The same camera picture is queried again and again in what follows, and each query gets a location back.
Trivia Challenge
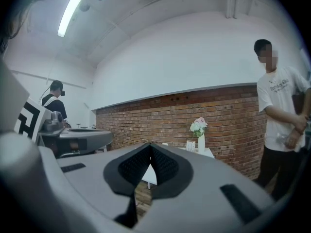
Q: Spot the clear water bottle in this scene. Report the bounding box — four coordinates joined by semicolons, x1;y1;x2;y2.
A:
275;133;296;147

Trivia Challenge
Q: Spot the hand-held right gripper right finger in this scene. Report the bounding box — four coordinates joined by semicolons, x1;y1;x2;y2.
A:
136;142;276;233

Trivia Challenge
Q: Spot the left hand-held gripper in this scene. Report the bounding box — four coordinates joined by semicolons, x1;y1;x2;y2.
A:
13;97;115;159

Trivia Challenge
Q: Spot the pink and white flower bunch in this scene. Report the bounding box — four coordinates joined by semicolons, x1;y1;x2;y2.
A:
190;116;208;138

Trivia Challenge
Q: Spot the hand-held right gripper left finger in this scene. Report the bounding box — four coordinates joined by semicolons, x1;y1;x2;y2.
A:
52;142;153;229

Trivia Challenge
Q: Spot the long ceiling light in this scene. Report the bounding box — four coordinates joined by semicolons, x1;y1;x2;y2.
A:
57;0;89;38

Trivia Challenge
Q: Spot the white table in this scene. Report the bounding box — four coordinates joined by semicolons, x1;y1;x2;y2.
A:
142;143;216;189

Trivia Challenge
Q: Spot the white bottle-shaped vase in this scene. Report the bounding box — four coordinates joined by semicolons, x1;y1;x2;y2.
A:
197;133;206;154

